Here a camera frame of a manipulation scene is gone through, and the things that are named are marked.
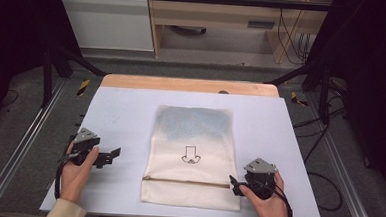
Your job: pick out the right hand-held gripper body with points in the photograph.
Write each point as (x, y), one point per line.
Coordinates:
(260, 182)

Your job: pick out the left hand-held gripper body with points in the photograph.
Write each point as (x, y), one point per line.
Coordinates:
(78, 147)

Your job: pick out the cream mesh laundry bag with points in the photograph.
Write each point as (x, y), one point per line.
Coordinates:
(192, 142)

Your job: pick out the person's right hand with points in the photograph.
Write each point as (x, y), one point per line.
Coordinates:
(272, 211)

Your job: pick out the person's left hand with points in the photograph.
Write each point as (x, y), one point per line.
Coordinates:
(73, 182)

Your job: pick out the white foam mat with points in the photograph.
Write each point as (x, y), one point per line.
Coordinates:
(123, 118)

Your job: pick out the black metal stand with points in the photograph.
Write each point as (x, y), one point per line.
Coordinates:
(324, 95)
(47, 77)

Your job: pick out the wooden table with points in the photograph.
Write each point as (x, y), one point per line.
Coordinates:
(182, 84)

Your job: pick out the white cabinet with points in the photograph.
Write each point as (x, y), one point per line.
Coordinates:
(108, 20)

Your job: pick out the black curtain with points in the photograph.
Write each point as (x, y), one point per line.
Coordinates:
(15, 29)
(370, 64)

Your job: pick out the light wooden desk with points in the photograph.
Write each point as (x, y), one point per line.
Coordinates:
(212, 14)

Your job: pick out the silver metal rail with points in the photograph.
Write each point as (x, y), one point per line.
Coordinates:
(341, 166)
(18, 149)

